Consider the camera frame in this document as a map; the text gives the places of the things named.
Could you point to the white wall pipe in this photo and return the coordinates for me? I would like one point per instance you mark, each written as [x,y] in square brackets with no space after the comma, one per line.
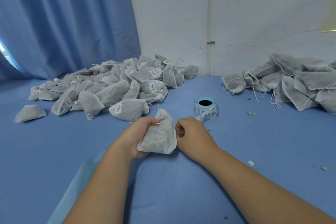
[209,16]

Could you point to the grey pipe clamp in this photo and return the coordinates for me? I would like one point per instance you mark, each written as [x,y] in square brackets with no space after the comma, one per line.
[211,42]

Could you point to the small white paper scrap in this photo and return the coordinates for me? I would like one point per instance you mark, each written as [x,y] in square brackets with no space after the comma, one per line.
[251,163]

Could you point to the pile of labelled herb bags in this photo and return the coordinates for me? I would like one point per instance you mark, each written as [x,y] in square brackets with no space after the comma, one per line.
[113,87]

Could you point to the person's right forearm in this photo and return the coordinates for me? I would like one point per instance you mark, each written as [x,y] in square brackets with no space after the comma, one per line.
[267,195]

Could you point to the person's left hand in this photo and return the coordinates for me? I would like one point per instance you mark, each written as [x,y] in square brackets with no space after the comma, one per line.
[134,137]

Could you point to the blue curtain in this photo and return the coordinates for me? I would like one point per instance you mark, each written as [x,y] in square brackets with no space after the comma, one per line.
[65,19]

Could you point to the blue label roll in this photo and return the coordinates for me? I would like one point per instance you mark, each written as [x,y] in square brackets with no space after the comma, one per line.
[206,110]

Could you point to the person's left forearm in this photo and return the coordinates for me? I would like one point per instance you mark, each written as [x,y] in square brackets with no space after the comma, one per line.
[102,192]

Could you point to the white mesh herb bag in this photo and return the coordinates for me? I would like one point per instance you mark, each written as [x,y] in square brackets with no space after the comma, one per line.
[160,134]

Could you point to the pile of unlabelled herb bags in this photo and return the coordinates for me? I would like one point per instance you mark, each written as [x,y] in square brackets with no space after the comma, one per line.
[288,82]

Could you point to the lone white pouch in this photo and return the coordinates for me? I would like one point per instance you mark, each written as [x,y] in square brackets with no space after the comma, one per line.
[30,113]

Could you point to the person's right hand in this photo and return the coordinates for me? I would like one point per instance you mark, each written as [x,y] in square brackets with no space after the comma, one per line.
[194,140]

